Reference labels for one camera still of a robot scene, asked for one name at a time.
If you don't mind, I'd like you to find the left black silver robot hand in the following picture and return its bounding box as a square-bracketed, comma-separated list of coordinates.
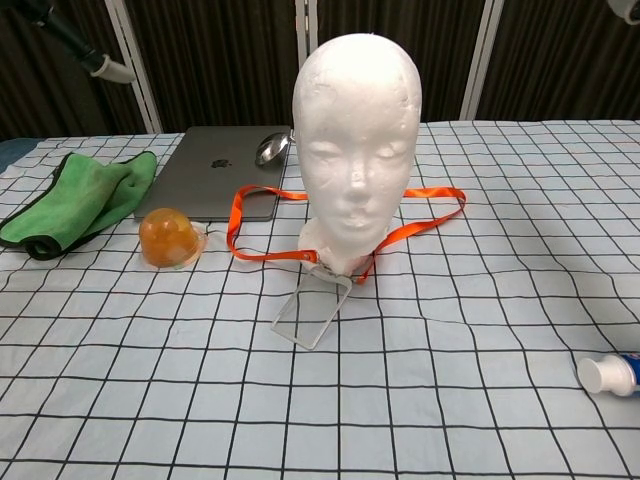
[42, 0, 137, 84]

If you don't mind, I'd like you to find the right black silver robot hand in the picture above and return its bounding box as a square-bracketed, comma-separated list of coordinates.
[607, 0, 640, 21]

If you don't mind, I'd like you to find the orange lanyard strap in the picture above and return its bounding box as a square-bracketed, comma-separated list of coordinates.
[227, 184, 469, 286]

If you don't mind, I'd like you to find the clear plastic badge holder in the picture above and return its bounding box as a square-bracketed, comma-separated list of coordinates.
[271, 262, 351, 351]

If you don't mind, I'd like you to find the white foam mannequin head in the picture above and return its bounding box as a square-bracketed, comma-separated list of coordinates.
[292, 30, 423, 279]

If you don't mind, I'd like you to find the black folding screen panel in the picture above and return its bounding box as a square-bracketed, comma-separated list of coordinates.
[0, 0, 151, 141]
[114, 0, 311, 134]
[469, 0, 640, 121]
[299, 0, 501, 124]

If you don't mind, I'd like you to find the blue table padding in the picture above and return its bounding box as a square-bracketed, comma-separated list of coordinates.
[0, 138, 41, 174]

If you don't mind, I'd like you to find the green microfiber cloth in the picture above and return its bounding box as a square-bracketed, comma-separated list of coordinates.
[0, 152, 157, 261]

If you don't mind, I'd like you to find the grey closed laptop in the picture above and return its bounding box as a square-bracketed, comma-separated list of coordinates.
[133, 124, 294, 224]

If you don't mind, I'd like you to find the orange jelly cup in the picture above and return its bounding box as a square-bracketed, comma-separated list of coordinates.
[138, 207, 207, 269]

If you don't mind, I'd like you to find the white checkered tablecloth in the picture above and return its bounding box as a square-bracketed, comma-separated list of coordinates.
[0, 119, 640, 480]

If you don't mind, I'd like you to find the white blue toothpaste tube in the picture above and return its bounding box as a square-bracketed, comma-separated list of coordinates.
[577, 349, 640, 399]

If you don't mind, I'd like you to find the steel ladle black handle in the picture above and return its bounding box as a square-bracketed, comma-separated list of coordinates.
[254, 128, 296, 169]

